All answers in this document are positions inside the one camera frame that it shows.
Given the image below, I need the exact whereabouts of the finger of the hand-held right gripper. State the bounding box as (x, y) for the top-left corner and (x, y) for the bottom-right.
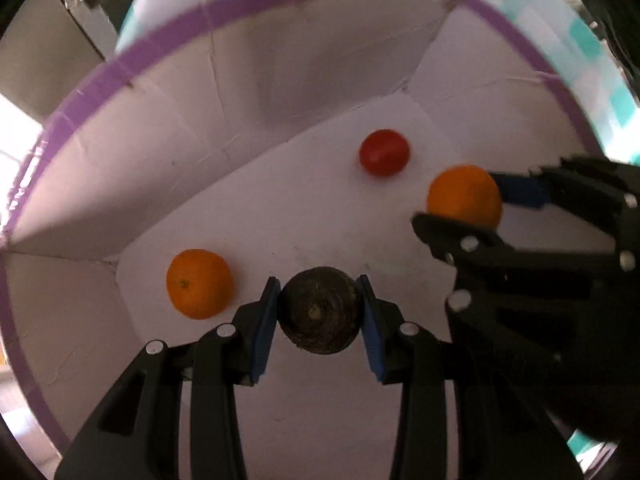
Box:
(411, 213), (622, 362)
(491, 156), (632, 241)

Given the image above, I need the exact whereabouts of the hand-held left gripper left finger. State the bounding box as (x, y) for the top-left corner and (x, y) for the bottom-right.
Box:
(54, 276), (281, 480)

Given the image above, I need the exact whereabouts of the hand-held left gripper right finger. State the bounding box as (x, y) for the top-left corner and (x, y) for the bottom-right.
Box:
(356, 274), (583, 480)

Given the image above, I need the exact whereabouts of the dark brown water chestnut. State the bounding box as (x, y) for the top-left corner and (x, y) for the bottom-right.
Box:
(277, 266), (364, 356)

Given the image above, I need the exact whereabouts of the orange mandarin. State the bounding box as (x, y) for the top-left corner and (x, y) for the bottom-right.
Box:
(426, 165), (503, 230)
(166, 248), (234, 321)

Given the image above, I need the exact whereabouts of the white fabric box purple trim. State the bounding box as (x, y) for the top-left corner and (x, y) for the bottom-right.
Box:
(0, 0), (608, 461)

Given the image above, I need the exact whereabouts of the red tomato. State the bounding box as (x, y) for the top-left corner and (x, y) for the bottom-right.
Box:
(358, 129), (411, 177)

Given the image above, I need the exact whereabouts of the teal white checkered tablecloth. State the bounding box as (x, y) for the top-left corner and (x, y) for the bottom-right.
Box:
(115, 0), (640, 467)

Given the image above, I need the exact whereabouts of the grey cabinet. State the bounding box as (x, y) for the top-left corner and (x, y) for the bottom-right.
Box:
(0, 0), (121, 128)

